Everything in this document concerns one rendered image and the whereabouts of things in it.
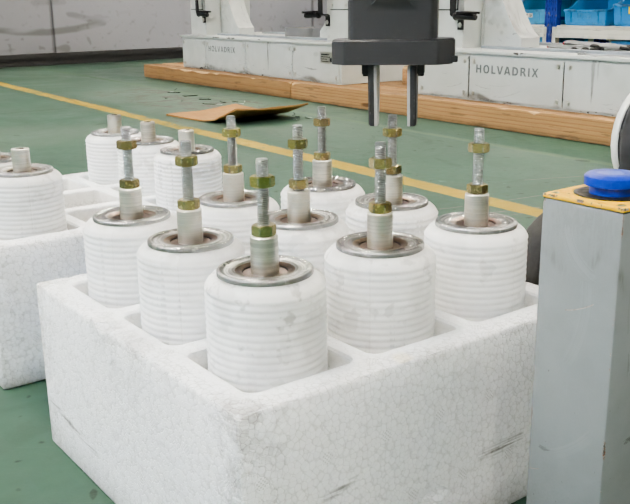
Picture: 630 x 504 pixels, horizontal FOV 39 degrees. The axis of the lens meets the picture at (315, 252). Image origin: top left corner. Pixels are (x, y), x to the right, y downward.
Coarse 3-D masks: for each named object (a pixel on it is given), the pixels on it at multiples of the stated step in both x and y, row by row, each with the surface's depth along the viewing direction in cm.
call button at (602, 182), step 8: (584, 176) 65; (592, 176) 64; (600, 176) 64; (608, 176) 63; (616, 176) 63; (624, 176) 63; (592, 184) 64; (600, 184) 63; (608, 184) 63; (616, 184) 63; (624, 184) 63; (592, 192) 65; (600, 192) 64; (608, 192) 64; (616, 192) 63; (624, 192) 63
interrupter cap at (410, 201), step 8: (360, 200) 92; (368, 200) 92; (408, 200) 92; (416, 200) 91; (424, 200) 91; (368, 208) 89; (392, 208) 88; (400, 208) 88; (408, 208) 88; (416, 208) 89
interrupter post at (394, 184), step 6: (390, 180) 90; (396, 180) 90; (402, 180) 91; (390, 186) 90; (396, 186) 90; (402, 186) 91; (390, 192) 90; (396, 192) 90; (390, 198) 90; (396, 198) 90; (396, 204) 91
